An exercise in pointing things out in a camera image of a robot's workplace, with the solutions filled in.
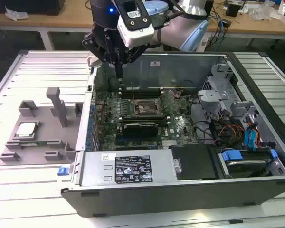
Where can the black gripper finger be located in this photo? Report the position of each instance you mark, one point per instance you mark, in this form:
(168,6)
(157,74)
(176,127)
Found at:
(90,42)
(135,54)

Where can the silver CPU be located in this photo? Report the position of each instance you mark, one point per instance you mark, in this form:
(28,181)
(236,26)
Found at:
(26,130)

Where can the CPU socket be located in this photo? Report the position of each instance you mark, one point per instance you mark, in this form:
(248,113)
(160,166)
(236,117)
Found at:
(145,107)

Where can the white sticker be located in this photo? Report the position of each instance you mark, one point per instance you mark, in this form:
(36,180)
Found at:
(154,63)

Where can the thin metal locking lever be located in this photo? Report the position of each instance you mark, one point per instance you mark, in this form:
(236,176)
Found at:
(133,91)

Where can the wooden desk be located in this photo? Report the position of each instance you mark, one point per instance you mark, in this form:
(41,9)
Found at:
(61,19)

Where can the black RAM slot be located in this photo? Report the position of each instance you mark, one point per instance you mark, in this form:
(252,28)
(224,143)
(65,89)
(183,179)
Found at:
(162,121)
(142,116)
(147,95)
(147,90)

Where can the large black box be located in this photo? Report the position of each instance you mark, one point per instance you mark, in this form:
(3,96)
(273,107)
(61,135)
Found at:
(38,7)

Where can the black graphics card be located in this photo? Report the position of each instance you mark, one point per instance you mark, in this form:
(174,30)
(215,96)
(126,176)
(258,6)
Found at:
(140,130)

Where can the crumpled clear plastic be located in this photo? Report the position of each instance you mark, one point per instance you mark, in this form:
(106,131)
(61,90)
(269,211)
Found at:
(15,14)

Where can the green motherboard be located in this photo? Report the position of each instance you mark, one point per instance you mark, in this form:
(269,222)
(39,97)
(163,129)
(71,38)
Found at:
(178,123)

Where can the grey metal drive cage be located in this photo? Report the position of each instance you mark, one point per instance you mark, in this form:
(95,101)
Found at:
(211,96)

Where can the black tower box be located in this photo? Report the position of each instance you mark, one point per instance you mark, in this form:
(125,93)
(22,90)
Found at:
(210,8)

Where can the grey parts rack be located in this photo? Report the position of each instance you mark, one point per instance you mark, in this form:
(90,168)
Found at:
(42,123)

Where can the small silver heatsink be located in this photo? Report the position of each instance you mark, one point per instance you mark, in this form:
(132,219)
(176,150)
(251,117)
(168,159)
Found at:
(169,144)

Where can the small black device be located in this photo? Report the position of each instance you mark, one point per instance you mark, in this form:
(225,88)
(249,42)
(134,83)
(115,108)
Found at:
(226,22)

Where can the small black box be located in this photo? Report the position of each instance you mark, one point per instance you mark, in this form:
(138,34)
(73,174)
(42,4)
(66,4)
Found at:
(232,10)

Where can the green RAM stick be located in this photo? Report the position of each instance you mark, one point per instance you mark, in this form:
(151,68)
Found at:
(38,143)

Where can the silver power supply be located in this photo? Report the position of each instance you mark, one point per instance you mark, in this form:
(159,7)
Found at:
(95,166)

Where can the black plastic shroud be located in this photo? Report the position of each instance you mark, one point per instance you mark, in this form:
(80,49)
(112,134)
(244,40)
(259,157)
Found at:
(194,161)

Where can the blue case latch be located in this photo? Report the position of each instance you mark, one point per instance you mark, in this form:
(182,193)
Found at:
(63,171)

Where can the clear plastic bags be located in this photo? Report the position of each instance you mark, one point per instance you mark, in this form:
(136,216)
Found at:
(263,12)

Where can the black open PC case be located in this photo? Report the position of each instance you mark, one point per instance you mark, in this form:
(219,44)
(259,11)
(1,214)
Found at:
(156,202)

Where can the hard disk in blue carrier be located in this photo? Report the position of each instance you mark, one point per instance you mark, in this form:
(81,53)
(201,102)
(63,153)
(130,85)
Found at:
(247,166)

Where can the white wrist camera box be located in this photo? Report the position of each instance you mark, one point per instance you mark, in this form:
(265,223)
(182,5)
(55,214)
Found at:
(137,35)

